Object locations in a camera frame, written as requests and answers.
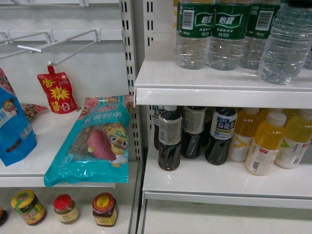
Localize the jar with red lid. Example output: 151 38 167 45
53 194 80 224

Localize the white wire display hook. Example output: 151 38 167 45
0 27 102 66

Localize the dark oolong tea bottle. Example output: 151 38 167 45
205 107 237 165

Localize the water bottle athletes label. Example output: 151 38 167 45
176 0 215 70

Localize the red sauce pouch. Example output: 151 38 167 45
37 65 78 114

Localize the dark tea bottle front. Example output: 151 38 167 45
158 105 182 171

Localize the teal noodle snack bag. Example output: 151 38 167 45
44 95 134 187

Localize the water bottle barcode label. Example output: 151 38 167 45
208 0 252 71

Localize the blue snack bag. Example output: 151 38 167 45
0 88 37 166

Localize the jar with green yellow label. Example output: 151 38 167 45
11 189 47 226

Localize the white shelf board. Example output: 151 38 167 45
134 40 312 110

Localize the clear water bottle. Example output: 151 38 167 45
258 0 312 85

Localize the yellow vitamin drink bottle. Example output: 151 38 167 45
245 111 287 176

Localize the jar with red yellow label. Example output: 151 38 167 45
92 193 118 227

